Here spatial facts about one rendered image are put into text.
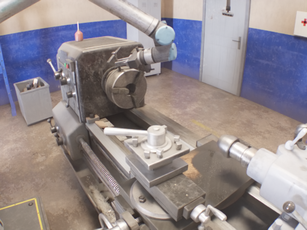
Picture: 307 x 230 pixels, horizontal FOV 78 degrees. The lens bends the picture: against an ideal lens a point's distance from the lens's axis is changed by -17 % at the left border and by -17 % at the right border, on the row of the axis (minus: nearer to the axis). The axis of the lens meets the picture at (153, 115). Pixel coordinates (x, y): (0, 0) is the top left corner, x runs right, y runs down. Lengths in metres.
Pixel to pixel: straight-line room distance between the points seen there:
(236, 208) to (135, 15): 1.00
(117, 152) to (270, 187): 0.82
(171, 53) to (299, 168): 0.80
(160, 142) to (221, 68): 3.96
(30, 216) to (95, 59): 1.19
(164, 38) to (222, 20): 3.56
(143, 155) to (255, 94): 3.72
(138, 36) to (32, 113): 2.69
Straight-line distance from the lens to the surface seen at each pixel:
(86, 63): 1.43
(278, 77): 4.03
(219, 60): 4.62
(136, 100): 1.38
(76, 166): 1.90
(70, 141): 1.62
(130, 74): 1.34
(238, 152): 0.83
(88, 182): 1.72
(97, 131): 1.45
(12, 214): 1.83
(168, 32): 1.01
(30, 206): 1.81
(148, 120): 1.54
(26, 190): 2.46
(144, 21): 1.00
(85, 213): 2.05
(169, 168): 0.77
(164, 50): 1.16
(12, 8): 1.27
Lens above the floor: 1.57
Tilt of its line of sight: 27 degrees down
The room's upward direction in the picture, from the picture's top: straight up
